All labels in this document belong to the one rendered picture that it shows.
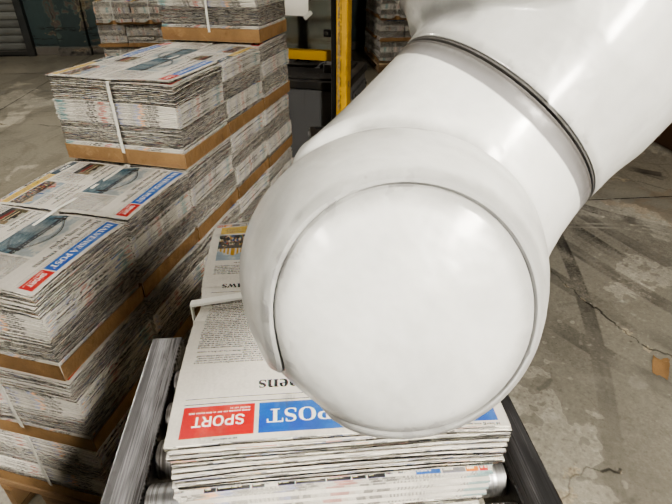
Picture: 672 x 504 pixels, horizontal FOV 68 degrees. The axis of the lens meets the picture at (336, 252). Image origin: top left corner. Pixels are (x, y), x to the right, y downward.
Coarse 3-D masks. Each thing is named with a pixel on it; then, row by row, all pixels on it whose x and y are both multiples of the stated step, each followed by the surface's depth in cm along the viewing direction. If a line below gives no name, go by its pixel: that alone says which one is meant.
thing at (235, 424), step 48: (192, 336) 50; (240, 336) 50; (192, 384) 44; (240, 384) 44; (288, 384) 44; (192, 432) 40; (240, 432) 40; (288, 432) 40; (336, 432) 40; (480, 432) 41; (192, 480) 41; (240, 480) 42; (288, 480) 43; (336, 480) 44; (384, 480) 44; (432, 480) 46; (480, 480) 46
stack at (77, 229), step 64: (256, 128) 182; (64, 192) 126; (128, 192) 126; (192, 192) 143; (256, 192) 189; (0, 256) 101; (64, 256) 101; (128, 256) 116; (192, 256) 146; (0, 320) 97; (64, 320) 99; (128, 320) 120; (0, 384) 108; (64, 384) 103; (128, 384) 123; (0, 448) 126; (64, 448) 117
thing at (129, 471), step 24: (168, 360) 80; (144, 384) 75; (168, 384) 75; (144, 408) 71; (144, 432) 68; (120, 456) 65; (144, 456) 65; (120, 480) 62; (144, 480) 62; (168, 480) 71
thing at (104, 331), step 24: (264, 168) 192; (240, 192) 173; (216, 216) 158; (192, 240) 145; (168, 264) 134; (144, 288) 125; (120, 312) 116; (96, 336) 109; (0, 360) 104; (24, 360) 101; (72, 360) 103; (120, 408) 121; (24, 432) 117; (48, 432) 115; (24, 480) 131
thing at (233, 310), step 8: (208, 288) 57; (216, 288) 57; (224, 288) 57; (232, 288) 57; (208, 296) 56; (216, 304) 55; (224, 304) 55; (232, 304) 55; (240, 304) 55; (200, 312) 54; (208, 312) 54; (216, 312) 54; (224, 312) 54; (232, 312) 54; (240, 312) 54; (200, 320) 52; (208, 320) 52
